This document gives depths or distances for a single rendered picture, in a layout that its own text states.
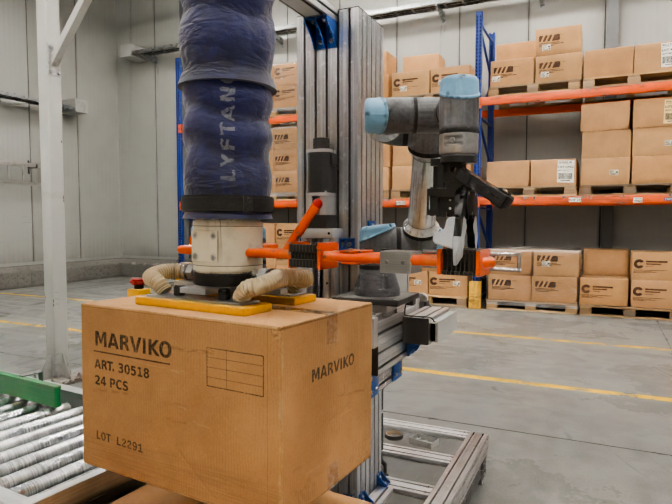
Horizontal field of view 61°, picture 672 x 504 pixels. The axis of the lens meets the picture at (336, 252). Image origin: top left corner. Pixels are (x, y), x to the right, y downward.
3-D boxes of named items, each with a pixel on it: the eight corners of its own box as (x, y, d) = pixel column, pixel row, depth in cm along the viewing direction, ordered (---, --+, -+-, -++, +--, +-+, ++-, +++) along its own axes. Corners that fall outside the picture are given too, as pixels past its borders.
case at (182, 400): (82, 462, 142) (80, 302, 139) (196, 415, 176) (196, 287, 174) (281, 529, 112) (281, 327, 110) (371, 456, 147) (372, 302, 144)
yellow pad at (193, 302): (134, 304, 138) (134, 284, 138) (165, 300, 147) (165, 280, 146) (244, 317, 121) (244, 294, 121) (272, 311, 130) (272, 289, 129)
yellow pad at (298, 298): (190, 296, 154) (190, 277, 154) (215, 292, 163) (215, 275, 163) (294, 306, 138) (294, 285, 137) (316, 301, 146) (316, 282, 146)
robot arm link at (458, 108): (475, 82, 115) (484, 71, 106) (474, 137, 116) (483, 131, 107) (436, 82, 115) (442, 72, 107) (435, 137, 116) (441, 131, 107)
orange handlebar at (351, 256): (143, 255, 152) (143, 241, 152) (219, 250, 178) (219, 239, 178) (490, 273, 106) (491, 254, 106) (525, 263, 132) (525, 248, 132)
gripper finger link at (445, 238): (432, 264, 110) (438, 220, 113) (461, 266, 108) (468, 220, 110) (426, 259, 108) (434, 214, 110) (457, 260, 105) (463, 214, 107)
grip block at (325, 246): (285, 268, 127) (285, 241, 127) (309, 265, 135) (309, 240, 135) (317, 270, 123) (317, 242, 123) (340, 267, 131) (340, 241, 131)
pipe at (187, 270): (140, 289, 140) (140, 265, 139) (210, 280, 161) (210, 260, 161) (250, 299, 123) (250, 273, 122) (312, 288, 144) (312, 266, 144)
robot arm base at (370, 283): (364, 290, 197) (364, 261, 197) (406, 292, 191) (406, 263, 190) (346, 295, 184) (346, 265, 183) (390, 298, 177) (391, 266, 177)
